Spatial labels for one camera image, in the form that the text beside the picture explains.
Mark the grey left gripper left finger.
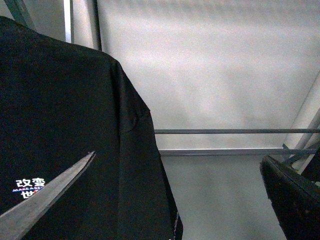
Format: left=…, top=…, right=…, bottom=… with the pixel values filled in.
left=0, top=151, right=96, bottom=240

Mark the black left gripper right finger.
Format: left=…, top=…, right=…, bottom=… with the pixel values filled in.
left=260, top=155, right=320, bottom=240

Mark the black t-shirt with print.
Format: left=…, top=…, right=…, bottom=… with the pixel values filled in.
left=0, top=16, right=183, bottom=240

